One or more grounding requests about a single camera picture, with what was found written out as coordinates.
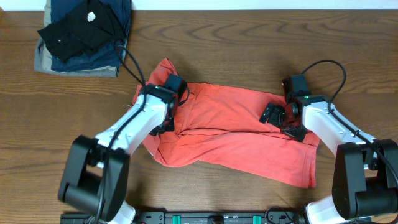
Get red printed t-shirt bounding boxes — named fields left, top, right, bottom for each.
left=132, top=57, right=320, bottom=189

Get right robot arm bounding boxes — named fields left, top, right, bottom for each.
left=260, top=95, right=397, bottom=223

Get navy blue folded garment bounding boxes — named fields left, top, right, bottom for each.
left=51, top=0, right=132, bottom=72

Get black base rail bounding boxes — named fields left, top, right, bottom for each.
left=59, top=210, right=307, bottom=224

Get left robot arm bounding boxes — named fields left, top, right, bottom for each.
left=58, top=83, right=187, bottom=223

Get grey folded trousers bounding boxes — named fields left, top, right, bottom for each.
left=33, top=37, right=127, bottom=78

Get black folded garment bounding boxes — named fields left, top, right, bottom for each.
left=38, top=0, right=125, bottom=62

